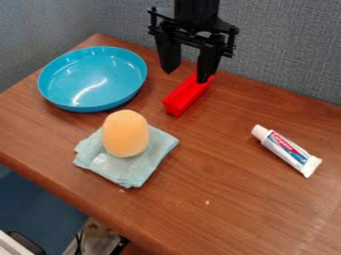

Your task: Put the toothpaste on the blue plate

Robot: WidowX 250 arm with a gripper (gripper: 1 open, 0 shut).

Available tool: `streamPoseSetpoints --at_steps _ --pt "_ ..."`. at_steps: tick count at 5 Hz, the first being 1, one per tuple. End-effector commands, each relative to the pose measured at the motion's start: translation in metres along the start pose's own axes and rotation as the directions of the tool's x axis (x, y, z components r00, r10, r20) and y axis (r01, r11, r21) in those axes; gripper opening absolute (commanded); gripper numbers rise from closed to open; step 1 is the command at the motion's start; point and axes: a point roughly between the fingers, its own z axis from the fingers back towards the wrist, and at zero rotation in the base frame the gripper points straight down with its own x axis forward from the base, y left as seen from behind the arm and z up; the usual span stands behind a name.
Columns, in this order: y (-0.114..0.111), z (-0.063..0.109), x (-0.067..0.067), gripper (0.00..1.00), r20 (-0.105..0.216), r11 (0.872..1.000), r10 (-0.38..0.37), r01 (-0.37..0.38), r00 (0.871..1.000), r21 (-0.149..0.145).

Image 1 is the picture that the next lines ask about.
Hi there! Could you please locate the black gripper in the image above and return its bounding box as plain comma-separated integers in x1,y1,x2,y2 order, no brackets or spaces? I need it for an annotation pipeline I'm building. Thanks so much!
149,0,239,84

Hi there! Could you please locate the white toothpaste tube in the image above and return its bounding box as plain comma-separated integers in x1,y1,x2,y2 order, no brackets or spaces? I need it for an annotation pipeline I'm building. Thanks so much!
252,125,322,178

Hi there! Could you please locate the blue plate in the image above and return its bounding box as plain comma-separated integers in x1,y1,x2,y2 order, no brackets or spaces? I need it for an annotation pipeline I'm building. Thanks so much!
38,46,149,113

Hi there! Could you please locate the red plastic block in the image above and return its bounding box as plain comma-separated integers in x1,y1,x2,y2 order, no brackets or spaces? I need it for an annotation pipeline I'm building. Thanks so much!
163,73,214,118

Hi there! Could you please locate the orange egg-shaped sponge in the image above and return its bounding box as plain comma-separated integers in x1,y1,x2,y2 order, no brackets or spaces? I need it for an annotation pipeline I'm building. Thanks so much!
102,110,150,157

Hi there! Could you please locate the light blue folded cloth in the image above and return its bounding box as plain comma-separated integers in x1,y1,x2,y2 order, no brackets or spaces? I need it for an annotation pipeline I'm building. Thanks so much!
74,127,178,188

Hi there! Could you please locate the beige object under table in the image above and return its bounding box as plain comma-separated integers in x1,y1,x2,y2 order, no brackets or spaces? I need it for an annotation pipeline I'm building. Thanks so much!
62,217,124,255

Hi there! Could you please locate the white object bottom left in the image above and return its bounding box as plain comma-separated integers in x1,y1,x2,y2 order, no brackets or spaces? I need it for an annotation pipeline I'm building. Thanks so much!
0,230,31,255

